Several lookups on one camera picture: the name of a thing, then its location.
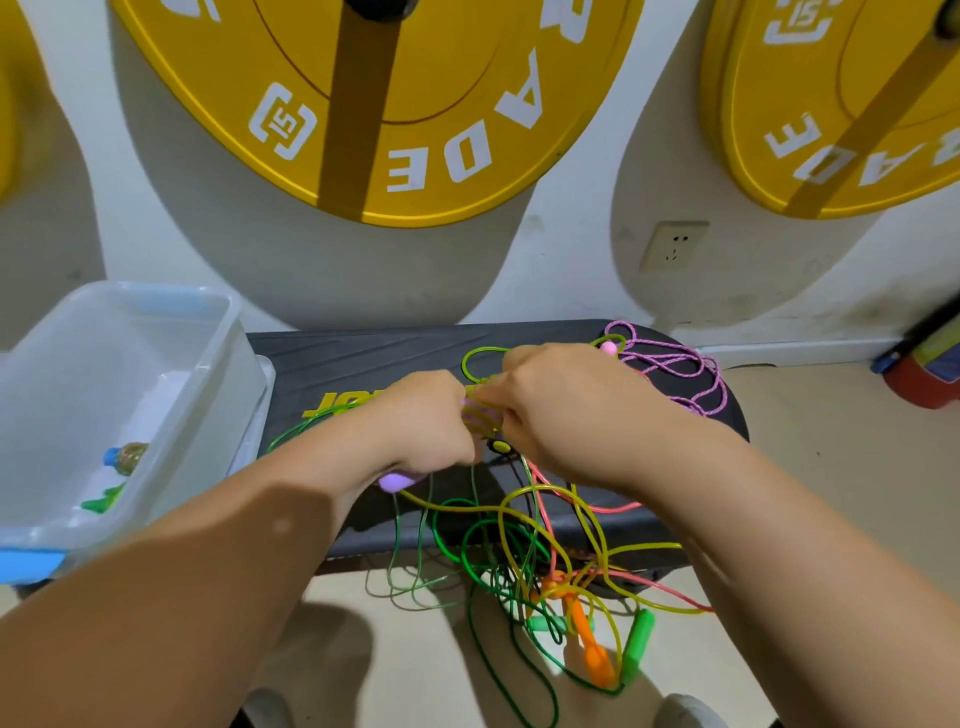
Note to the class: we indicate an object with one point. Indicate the person's right forearm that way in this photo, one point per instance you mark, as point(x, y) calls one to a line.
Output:
point(833, 585)

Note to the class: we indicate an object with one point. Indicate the red fire extinguisher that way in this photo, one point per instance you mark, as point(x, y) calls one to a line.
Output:
point(923, 375)

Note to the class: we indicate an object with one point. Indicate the white wall socket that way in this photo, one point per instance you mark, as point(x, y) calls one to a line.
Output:
point(675, 245)

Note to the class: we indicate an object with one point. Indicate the person's left hand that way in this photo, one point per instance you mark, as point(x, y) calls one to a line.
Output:
point(428, 428)

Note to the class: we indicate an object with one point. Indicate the translucent plastic lid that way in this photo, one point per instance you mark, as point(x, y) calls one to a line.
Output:
point(258, 405)

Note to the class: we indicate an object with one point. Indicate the black plate peg cap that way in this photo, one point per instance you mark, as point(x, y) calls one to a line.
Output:
point(383, 8)

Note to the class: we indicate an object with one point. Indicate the person's right hand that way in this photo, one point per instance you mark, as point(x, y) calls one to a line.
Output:
point(578, 413)

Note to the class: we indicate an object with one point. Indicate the blue plastic piece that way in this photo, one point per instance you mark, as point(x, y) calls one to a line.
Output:
point(30, 566)

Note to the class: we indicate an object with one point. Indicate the large yellow weight plate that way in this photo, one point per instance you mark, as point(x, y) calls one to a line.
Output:
point(435, 105)

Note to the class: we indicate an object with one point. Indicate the person's left forearm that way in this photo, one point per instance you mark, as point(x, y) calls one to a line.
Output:
point(165, 600)

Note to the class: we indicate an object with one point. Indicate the clear plastic storage bin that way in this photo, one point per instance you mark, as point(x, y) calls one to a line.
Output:
point(105, 390)

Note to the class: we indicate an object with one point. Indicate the black aerobic step platform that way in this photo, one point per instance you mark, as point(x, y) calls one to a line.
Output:
point(360, 360)

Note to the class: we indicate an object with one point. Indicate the person's left grey shoe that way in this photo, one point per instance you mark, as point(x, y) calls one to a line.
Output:
point(267, 710)

